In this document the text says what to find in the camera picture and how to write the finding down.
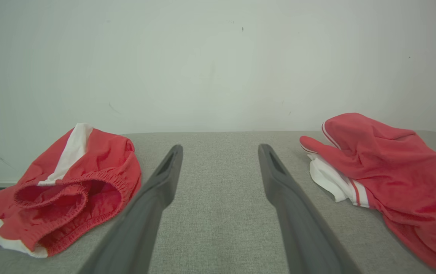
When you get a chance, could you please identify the red shorts with white stripe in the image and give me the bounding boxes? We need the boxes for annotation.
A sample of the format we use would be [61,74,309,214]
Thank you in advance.
[0,123,142,258]

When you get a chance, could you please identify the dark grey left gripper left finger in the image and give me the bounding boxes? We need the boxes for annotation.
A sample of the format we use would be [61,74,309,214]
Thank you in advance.
[79,144,183,274]

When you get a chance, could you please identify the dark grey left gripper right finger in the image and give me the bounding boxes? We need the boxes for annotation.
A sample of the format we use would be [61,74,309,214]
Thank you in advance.
[258,143,361,274]

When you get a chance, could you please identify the red basketball jersey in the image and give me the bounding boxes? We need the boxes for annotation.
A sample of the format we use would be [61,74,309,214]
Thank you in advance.
[300,113,436,274]

